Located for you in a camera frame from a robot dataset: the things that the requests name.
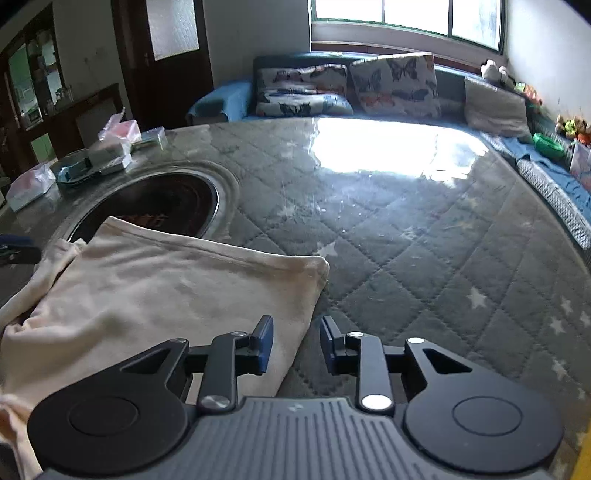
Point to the green bowl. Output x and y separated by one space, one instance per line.
548 147

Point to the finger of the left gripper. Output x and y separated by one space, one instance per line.
18 250

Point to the white power strip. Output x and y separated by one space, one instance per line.
113 166

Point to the upright butterfly cushion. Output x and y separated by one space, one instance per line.
398 85

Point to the clear plastic storage box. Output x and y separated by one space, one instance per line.
580 167

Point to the cream garment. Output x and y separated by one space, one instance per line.
90 305

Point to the dark wooden door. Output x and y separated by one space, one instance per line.
164 58

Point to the pink tissue box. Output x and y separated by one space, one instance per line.
116 138

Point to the teal black hair brush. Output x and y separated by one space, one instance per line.
76 172

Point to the small plush toys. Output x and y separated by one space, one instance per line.
574 128

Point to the flat butterfly pillow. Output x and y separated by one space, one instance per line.
303 92

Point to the dark wooden cabinet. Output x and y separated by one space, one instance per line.
60 79

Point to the panda plush toy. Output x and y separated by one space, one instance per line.
497 75

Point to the plastic wrapped tissue pack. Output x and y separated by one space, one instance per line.
30 186

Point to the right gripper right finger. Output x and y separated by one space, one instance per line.
362 356

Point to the window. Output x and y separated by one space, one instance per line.
476 22

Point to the grey cushion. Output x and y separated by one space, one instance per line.
495 111

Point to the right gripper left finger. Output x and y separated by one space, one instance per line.
230 356

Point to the grey quilted star table cover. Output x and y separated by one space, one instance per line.
429 232

